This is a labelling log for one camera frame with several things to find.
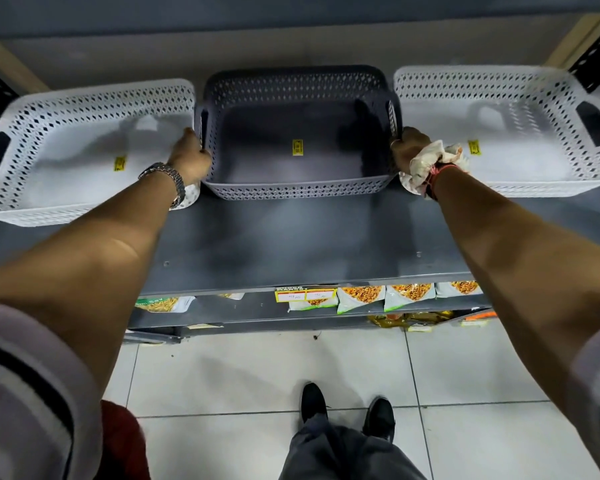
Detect person's right hand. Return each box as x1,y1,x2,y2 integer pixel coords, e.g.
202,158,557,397
390,126,432,175

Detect person's left hand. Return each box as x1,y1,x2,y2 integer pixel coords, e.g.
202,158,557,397
167,127,212,188

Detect dark grey perforated plastic basket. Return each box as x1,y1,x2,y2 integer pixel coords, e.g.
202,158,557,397
195,65,403,201

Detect person's right forearm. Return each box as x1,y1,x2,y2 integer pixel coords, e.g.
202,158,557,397
430,167,600,415

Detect person's left forearm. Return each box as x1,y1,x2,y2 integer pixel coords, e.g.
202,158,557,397
0,167,183,395

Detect white fabric scrunchie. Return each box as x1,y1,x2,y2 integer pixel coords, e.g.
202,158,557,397
399,140,471,196

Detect silver metal wristwatch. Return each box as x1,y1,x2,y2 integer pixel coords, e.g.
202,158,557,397
138,162,187,210

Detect white perforated plastic basket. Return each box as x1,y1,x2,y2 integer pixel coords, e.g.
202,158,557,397
393,65,600,198
0,78,202,228

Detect grey metal shelf board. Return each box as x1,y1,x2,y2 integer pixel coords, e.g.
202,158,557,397
127,292,492,331
0,0,600,41
0,180,600,298

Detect white snack packet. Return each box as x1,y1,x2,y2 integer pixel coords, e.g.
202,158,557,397
435,281,484,299
288,290,339,312
337,286,386,315
384,284,437,313
135,296,196,314

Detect yellow shiny packets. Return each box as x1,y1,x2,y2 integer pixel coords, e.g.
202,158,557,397
367,311,456,332

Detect yellow framed price tag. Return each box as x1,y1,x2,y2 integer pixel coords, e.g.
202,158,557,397
275,289,337,303

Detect orange shelf label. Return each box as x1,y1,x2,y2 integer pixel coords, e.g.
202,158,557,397
462,311,499,327

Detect black shoe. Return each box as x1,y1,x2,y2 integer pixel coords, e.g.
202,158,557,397
362,397,396,443
300,383,330,424

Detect red fabric item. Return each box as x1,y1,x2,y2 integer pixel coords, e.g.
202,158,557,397
97,400,151,480

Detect grey trousers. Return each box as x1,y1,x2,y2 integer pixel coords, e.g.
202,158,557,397
279,414,429,480

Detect red thread bracelet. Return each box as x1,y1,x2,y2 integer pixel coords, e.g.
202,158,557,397
424,162,461,201

